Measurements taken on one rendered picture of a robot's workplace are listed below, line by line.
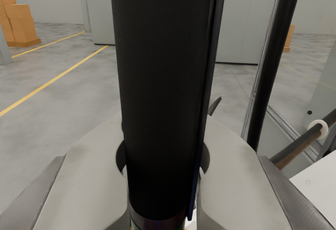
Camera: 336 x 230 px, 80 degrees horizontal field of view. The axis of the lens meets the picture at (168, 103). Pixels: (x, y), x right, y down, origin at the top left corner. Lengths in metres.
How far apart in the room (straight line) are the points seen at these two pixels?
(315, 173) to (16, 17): 8.14
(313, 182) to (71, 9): 13.57
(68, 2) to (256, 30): 10.65
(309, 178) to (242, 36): 5.35
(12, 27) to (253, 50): 7.34
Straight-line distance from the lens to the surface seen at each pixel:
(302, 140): 0.33
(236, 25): 5.72
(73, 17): 13.75
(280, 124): 1.34
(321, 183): 0.58
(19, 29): 8.32
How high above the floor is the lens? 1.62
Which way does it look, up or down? 28 degrees down
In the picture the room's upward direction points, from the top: 2 degrees clockwise
